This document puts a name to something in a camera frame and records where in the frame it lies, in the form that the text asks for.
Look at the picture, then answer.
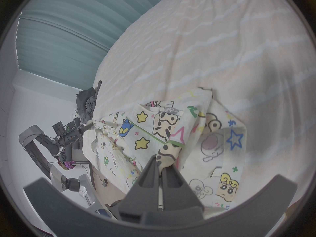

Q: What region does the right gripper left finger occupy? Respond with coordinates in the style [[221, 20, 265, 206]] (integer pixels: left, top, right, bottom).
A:
[[119, 155, 162, 216]]

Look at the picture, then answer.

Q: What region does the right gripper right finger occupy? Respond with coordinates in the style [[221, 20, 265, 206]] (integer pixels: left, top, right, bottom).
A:
[[162, 166, 205, 213]]

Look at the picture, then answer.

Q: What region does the white printed pyjama top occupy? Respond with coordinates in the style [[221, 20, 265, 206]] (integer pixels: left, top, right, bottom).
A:
[[90, 87, 248, 210]]

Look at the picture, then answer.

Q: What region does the pile of clothes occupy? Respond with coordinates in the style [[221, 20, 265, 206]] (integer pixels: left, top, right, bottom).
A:
[[75, 80, 103, 123]]

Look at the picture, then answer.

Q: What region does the blue-green curtain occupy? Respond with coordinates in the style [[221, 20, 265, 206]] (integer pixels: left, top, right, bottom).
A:
[[16, 19, 110, 93], [20, 0, 183, 50]]

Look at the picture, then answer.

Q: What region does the bed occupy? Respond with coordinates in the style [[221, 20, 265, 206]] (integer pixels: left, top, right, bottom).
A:
[[83, 0, 315, 213]]

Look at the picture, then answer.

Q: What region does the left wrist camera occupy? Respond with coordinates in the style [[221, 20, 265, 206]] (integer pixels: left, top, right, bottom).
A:
[[66, 118, 82, 131]]

